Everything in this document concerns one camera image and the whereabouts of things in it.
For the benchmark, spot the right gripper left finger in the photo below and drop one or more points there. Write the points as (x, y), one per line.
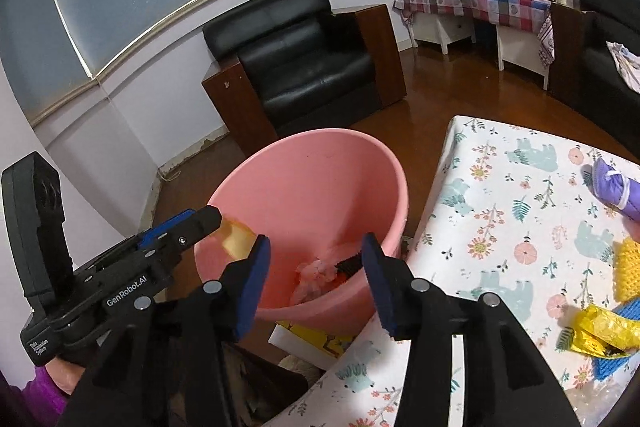
(220, 311)

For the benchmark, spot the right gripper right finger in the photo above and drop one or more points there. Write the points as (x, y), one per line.
(413, 309)

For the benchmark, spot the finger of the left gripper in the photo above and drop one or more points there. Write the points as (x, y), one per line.
(187, 233)
(165, 224)

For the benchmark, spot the yellow transparent wrapper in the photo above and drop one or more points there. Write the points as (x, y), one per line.
(233, 239)

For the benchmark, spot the white plastic bag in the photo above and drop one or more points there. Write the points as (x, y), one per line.
(313, 279)

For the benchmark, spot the left hand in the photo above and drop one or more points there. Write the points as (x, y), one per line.
(66, 375)

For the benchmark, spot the yellow box under bucket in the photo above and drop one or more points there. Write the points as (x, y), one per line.
(315, 347)

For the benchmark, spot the purple sleeve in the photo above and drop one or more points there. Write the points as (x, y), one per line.
(40, 403)

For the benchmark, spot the pink plastic bucket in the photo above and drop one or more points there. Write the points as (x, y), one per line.
(315, 194)

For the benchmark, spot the floral tablecloth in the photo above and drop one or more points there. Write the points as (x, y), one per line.
(511, 211)

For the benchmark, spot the large black leather armchair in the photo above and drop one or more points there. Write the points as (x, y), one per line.
(288, 66)

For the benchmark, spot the yellow crumpled wrapper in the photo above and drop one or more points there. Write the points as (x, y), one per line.
(583, 338)

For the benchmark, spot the blue foam net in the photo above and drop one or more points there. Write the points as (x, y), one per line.
(618, 329)

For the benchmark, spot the clear plastic wrapper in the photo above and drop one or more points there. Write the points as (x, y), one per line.
(606, 403)

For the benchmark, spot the purple cloth pouch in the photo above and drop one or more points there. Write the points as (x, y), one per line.
(615, 189)

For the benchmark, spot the white side table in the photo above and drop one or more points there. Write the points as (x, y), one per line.
(508, 45)

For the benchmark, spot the plaid tablecloth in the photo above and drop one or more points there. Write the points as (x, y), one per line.
(526, 15)

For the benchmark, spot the folded cloth on armchair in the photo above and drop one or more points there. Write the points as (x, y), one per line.
(627, 65)

